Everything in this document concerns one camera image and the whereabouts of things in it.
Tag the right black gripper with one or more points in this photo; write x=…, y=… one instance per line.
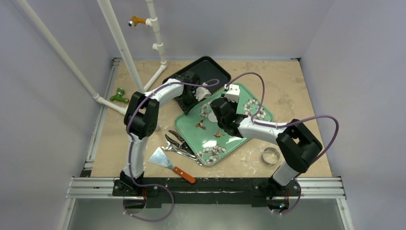
x=220, y=108

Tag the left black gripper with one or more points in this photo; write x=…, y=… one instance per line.
x=186, y=109

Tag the white dough ball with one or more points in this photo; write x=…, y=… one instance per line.
x=212, y=117

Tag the green floral tray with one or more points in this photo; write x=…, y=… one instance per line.
x=205, y=138

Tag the black plastic tray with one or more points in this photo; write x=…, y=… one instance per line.
x=200, y=71

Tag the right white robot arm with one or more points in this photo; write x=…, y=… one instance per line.
x=297, y=143

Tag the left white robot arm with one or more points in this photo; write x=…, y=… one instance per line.
x=141, y=118

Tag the silver open-end wrench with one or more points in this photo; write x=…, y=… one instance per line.
x=171, y=147

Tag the green plastic faucet tap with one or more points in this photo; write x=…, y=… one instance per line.
x=119, y=96

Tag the orange faucet tap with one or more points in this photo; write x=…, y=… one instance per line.
x=134, y=21

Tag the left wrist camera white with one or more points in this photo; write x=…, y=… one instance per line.
x=202, y=92

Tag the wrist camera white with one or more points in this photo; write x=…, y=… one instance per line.
x=232, y=93
x=202, y=92

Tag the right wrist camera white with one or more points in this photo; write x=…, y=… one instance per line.
x=232, y=93

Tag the black handled pliers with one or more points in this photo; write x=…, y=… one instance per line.
x=180, y=142

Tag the metal scraper wooden handle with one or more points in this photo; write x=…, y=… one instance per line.
x=159, y=158

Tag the white PVC pipe frame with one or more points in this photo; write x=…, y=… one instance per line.
x=115, y=29

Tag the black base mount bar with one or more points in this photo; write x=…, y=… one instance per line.
x=153, y=192

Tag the aluminium rail frame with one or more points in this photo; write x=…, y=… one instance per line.
x=91, y=206

